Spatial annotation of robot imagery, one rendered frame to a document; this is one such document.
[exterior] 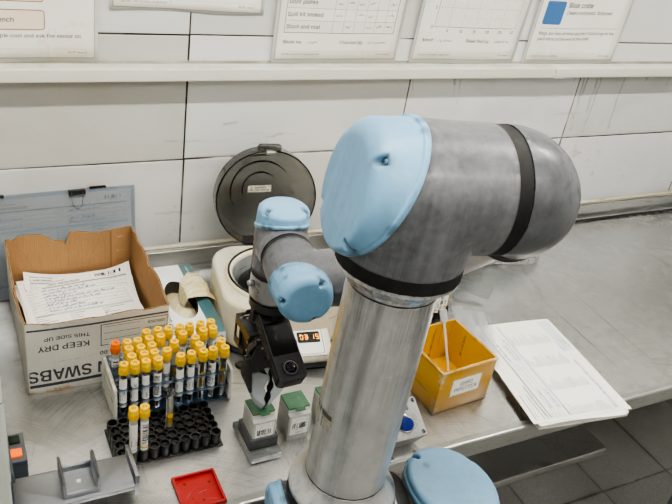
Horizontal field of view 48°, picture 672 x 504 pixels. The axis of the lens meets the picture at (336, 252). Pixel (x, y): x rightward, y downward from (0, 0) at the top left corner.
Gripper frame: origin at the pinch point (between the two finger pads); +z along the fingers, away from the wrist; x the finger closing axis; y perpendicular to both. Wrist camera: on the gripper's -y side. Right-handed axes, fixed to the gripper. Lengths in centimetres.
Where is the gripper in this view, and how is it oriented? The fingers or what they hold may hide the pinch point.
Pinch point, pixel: (264, 404)
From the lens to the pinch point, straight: 124.8
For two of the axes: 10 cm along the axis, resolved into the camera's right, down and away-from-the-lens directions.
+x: -8.9, 1.1, -4.5
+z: -1.5, 8.5, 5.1
